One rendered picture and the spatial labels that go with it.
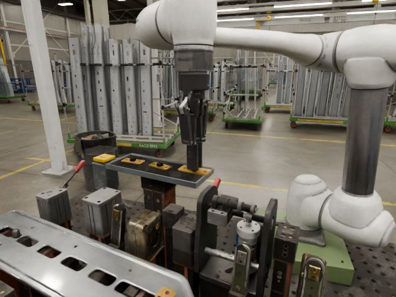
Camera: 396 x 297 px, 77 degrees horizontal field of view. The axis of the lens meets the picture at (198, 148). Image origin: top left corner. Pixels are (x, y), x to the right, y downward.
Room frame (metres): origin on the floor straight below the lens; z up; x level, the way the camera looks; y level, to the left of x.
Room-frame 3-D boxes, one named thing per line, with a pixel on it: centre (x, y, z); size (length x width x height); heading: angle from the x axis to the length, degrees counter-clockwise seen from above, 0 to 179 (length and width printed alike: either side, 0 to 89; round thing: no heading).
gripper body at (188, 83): (0.61, 0.01, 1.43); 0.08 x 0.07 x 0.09; 153
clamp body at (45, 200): (0.83, 0.54, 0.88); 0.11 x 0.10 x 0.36; 153
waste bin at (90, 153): (3.05, 1.29, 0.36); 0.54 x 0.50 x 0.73; 163
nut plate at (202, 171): (0.61, 0.01, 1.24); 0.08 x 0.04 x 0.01; 63
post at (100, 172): (0.94, 0.37, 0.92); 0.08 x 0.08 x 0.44; 63
